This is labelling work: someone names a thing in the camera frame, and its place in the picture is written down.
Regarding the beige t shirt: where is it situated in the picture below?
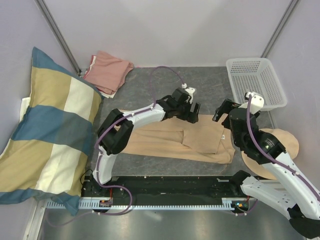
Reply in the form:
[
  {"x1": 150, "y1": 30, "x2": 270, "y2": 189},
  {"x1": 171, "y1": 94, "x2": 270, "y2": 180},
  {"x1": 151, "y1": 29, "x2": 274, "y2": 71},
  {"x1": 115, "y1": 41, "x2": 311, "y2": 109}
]
[{"x1": 122, "y1": 114, "x2": 235, "y2": 165}]

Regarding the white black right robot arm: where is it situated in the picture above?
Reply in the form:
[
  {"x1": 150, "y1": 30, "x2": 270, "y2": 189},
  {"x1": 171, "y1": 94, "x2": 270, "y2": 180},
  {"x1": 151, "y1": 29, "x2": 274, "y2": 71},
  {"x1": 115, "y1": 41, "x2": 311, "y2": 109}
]
[{"x1": 212, "y1": 95, "x2": 320, "y2": 239}]

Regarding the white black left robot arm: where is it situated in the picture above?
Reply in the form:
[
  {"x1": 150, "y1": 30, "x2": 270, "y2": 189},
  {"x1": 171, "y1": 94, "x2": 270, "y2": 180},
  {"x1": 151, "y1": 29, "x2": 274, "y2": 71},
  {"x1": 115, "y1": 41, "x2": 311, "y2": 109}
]
[{"x1": 92, "y1": 84, "x2": 201, "y2": 197}]

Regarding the white plastic basket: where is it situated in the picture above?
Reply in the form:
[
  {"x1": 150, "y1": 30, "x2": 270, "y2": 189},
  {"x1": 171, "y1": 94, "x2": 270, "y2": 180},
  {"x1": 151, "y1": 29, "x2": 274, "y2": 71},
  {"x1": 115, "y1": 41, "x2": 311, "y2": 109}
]
[{"x1": 226, "y1": 57, "x2": 288, "y2": 111}]

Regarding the beige bucket hat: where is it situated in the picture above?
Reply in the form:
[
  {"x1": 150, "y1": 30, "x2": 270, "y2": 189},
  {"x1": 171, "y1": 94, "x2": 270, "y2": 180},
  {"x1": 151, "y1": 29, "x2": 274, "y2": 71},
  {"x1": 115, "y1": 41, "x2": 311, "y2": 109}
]
[{"x1": 241, "y1": 128, "x2": 300, "y2": 180}]

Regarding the folded pink t shirt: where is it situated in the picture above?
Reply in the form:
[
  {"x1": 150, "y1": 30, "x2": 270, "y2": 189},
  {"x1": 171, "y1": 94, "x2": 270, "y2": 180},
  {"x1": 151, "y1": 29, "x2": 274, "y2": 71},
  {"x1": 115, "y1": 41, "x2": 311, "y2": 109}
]
[{"x1": 83, "y1": 51, "x2": 134, "y2": 95}]

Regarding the blue yellow striped pillow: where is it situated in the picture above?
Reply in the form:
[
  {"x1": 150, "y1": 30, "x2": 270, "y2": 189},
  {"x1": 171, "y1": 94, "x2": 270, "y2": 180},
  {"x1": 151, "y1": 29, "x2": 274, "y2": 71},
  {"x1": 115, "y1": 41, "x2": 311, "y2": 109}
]
[{"x1": 0, "y1": 47, "x2": 103, "y2": 216}]

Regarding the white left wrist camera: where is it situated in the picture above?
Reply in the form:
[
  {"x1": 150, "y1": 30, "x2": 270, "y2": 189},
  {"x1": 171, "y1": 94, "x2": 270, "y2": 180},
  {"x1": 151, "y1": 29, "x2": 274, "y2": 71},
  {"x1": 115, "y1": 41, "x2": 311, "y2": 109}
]
[{"x1": 181, "y1": 83, "x2": 197, "y2": 104}]

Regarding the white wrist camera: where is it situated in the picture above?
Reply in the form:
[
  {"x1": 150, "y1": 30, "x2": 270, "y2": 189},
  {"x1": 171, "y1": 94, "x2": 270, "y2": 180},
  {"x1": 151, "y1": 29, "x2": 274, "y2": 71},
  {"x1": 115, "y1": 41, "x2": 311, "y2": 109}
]
[
  {"x1": 181, "y1": 83, "x2": 197, "y2": 104},
  {"x1": 245, "y1": 91, "x2": 265, "y2": 115}
]

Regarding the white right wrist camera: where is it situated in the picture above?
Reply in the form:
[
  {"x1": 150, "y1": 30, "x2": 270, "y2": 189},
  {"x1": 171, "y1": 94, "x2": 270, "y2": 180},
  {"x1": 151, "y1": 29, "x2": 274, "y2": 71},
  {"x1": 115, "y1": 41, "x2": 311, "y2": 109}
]
[{"x1": 245, "y1": 91, "x2": 265, "y2": 115}]

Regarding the grey slotted cable duct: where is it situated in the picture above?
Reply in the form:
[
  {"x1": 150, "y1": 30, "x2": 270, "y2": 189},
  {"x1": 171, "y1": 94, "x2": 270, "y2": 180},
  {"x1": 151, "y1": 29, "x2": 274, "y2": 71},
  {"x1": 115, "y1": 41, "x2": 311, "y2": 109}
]
[{"x1": 44, "y1": 197, "x2": 249, "y2": 211}]

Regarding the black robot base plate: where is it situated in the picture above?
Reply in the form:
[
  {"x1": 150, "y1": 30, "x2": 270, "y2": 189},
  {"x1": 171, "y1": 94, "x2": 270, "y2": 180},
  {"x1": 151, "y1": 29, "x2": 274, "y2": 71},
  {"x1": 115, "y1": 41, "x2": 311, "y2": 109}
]
[{"x1": 81, "y1": 175, "x2": 257, "y2": 210}]

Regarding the right aluminium frame post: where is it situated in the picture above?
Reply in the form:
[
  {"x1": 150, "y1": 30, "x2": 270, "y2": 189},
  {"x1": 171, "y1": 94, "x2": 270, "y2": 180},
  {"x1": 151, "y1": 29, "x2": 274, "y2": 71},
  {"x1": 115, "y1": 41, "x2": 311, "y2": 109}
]
[{"x1": 260, "y1": 0, "x2": 301, "y2": 58}]

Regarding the aluminium frame post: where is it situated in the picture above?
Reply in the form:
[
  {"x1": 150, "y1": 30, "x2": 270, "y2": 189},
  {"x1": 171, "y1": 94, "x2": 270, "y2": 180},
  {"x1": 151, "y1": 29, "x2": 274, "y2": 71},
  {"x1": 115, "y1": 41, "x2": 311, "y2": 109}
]
[
  {"x1": 260, "y1": 0, "x2": 301, "y2": 58},
  {"x1": 35, "y1": 0, "x2": 82, "y2": 76}
]

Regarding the left aluminium frame post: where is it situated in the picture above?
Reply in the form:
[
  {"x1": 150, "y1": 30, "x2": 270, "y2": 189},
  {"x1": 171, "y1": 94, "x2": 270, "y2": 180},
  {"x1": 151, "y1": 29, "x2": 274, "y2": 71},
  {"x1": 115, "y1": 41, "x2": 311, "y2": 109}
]
[{"x1": 35, "y1": 0, "x2": 82, "y2": 76}]

